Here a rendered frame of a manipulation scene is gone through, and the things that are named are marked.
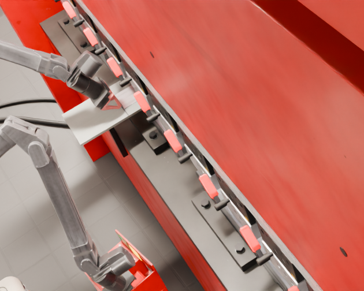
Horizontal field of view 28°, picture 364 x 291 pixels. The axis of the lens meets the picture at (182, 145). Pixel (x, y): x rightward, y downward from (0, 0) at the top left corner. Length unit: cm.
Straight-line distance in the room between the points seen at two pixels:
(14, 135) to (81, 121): 54
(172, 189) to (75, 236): 38
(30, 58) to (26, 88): 210
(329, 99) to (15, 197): 310
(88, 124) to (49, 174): 47
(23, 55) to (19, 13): 88
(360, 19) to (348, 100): 19
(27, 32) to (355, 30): 266
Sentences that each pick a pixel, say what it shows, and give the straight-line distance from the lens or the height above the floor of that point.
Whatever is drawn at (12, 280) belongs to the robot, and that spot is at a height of 27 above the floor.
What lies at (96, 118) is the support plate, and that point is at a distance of 244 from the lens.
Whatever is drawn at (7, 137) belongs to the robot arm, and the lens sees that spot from 196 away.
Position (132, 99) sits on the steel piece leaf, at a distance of 244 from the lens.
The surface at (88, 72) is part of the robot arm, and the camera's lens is 230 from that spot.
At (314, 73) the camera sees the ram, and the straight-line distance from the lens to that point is 83.
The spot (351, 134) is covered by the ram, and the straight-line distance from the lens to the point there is 83.
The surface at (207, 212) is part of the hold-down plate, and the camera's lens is 216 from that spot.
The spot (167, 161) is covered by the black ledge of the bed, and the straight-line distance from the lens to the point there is 238.
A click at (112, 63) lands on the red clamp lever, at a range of 224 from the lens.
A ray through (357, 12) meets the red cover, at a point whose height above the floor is 220.
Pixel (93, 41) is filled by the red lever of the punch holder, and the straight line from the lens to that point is 239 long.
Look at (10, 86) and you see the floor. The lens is 447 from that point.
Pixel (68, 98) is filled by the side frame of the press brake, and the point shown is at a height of 44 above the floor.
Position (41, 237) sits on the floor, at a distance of 358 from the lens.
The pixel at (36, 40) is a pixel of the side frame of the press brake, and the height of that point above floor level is 81.
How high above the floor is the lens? 260
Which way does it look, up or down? 46 degrees down
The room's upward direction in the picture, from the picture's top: 24 degrees counter-clockwise
